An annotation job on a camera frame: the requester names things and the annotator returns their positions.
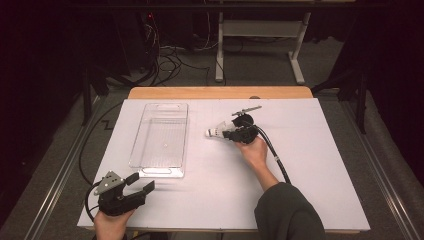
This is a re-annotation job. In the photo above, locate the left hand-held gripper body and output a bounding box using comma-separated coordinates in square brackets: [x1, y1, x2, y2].
[93, 170, 148, 217]

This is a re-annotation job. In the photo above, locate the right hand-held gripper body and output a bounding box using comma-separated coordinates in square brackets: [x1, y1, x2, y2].
[222, 105, 263, 145]

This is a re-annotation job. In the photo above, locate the clear plastic container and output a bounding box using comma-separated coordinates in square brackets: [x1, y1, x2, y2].
[128, 102, 190, 179]

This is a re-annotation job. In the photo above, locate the person's left hand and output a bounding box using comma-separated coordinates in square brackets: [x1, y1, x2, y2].
[93, 209, 136, 240]

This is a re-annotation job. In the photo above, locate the person's right hand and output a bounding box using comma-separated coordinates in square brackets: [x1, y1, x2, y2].
[234, 136, 269, 171]

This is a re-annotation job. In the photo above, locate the wooden table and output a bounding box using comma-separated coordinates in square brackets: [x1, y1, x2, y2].
[84, 86, 362, 234]

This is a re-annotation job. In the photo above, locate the white table cover board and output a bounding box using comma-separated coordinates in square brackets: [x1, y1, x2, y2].
[77, 98, 371, 232]

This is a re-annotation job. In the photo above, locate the black metal stand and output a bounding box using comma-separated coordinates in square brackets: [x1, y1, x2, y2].
[81, 64, 111, 127]
[311, 66, 369, 135]

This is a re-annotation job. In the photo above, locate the dark electronics rack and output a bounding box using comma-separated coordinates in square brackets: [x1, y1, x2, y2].
[114, 11, 161, 73]

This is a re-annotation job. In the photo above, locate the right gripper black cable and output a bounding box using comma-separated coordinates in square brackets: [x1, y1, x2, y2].
[254, 124, 292, 185]

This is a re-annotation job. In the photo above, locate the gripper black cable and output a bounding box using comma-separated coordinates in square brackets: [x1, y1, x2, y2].
[77, 101, 124, 223]
[254, 124, 292, 185]

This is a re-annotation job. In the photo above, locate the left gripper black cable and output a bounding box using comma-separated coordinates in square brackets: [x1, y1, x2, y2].
[77, 101, 124, 223]

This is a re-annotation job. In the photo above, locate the metal floor rail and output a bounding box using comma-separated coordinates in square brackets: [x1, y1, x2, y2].
[23, 96, 108, 240]
[338, 99, 421, 240]

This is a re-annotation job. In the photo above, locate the tangle of floor cables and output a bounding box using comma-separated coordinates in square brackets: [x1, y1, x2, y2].
[143, 13, 228, 88]

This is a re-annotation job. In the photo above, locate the white metal desk frame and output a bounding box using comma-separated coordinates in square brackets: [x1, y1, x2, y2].
[214, 11, 313, 86]

